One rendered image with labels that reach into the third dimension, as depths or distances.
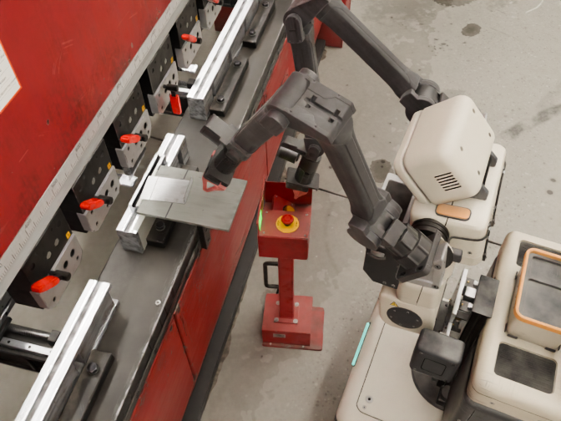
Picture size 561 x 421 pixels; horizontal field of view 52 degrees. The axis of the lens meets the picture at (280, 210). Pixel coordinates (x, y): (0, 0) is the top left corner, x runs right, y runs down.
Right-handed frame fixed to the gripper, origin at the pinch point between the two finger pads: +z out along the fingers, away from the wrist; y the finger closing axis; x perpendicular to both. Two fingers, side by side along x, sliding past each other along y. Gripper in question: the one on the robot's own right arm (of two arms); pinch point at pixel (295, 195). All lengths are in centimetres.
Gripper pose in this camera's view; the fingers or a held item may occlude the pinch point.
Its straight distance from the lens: 185.5
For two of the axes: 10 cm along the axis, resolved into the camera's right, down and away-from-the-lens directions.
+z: -2.3, 6.0, 7.7
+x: -0.8, 7.7, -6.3
